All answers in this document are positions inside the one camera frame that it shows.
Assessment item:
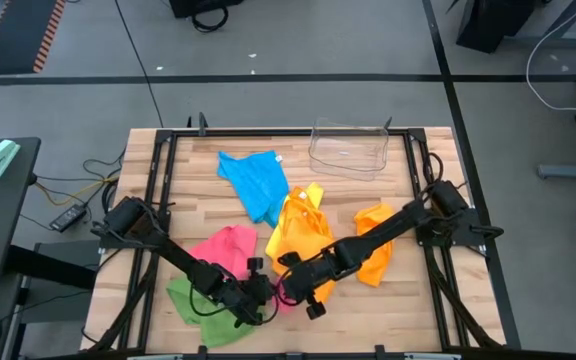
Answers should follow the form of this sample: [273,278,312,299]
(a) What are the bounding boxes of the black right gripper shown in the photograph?
[280,252,339,305]

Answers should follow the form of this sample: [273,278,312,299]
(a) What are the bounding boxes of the pink microfiber towel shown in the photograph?
[187,224,259,281]
[271,279,297,315]

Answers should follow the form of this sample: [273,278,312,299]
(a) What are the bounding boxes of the orange microfiber towel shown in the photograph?
[270,186,338,305]
[352,202,397,289]

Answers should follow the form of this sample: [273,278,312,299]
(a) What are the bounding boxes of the green microfiber towel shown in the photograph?
[166,277,269,350]

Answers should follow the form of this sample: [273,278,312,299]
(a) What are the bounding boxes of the blue microfiber towel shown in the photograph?
[216,149,291,229]

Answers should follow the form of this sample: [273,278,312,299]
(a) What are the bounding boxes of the clear plastic bin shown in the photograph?
[307,117,391,182]

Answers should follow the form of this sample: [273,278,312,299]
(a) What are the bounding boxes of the black power adapter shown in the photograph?
[48,203,88,234]

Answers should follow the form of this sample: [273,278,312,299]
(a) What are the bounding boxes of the black side desk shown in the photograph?
[0,137,43,285]

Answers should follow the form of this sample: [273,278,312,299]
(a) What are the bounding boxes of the grey desk leg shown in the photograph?
[505,30,576,50]
[537,160,576,181]

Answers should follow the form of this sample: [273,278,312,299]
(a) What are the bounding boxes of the black equipment base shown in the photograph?
[168,0,245,20]

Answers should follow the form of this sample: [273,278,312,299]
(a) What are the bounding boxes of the black cabinet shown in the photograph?
[455,0,539,55]

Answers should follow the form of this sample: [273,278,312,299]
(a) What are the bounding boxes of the black floor mat orange edge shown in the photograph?
[0,0,68,77]

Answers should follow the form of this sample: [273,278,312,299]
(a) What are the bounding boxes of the black metal rig frame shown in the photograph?
[87,112,507,360]

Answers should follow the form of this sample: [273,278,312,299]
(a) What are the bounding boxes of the black right arm base cable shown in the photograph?
[419,151,445,199]

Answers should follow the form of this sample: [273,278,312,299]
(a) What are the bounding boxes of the yellow floor cable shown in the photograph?
[34,174,121,207]

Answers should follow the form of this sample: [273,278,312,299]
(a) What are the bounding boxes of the black floor cable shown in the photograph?
[113,0,165,129]

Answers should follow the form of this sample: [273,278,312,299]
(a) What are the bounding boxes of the black coiled cable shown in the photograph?
[190,4,230,34]

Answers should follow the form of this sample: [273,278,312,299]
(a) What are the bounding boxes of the white floor cable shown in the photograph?
[525,0,576,113]

